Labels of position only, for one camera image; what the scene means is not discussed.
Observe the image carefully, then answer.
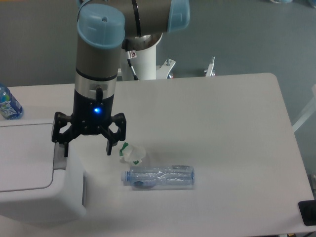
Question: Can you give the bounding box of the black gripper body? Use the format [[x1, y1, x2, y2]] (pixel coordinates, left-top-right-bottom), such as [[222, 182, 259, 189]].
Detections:
[[71, 90, 114, 135]]

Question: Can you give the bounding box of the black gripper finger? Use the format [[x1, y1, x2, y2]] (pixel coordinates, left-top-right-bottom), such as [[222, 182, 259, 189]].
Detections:
[[51, 112, 82, 158], [98, 113, 126, 156]]

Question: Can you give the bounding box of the white push-lid trash can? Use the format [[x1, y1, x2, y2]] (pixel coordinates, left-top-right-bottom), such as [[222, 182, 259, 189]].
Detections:
[[0, 119, 86, 223]]

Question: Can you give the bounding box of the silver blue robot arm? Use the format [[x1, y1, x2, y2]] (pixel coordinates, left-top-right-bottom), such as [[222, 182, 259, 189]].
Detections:
[[52, 0, 190, 157]]

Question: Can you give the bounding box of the crumpled white green wrapper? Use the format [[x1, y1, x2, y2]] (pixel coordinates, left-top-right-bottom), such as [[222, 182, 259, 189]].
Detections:
[[119, 142, 146, 166]]

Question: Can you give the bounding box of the clear empty plastic bottle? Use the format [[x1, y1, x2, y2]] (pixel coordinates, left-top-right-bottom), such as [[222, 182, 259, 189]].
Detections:
[[121, 165, 195, 190]]

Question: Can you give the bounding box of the blue labelled drink bottle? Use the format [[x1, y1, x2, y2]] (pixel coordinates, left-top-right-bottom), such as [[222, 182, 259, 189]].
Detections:
[[0, 83, 24, 120]]

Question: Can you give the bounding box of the black device at table edge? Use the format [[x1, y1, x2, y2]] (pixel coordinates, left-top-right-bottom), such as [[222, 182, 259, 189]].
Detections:
[[298, 200, 316, 226]]

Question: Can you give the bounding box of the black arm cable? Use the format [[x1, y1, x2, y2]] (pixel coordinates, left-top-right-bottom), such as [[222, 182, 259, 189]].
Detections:
[[124, 39, 139, 81]]

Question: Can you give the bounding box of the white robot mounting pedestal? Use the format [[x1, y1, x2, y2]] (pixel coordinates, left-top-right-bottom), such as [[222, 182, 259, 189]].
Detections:
[[118, 33, 176, 81]]

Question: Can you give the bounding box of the white table leg frame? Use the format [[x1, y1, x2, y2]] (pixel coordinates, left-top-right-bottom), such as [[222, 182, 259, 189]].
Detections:
[[292, 84, 316, 133]]

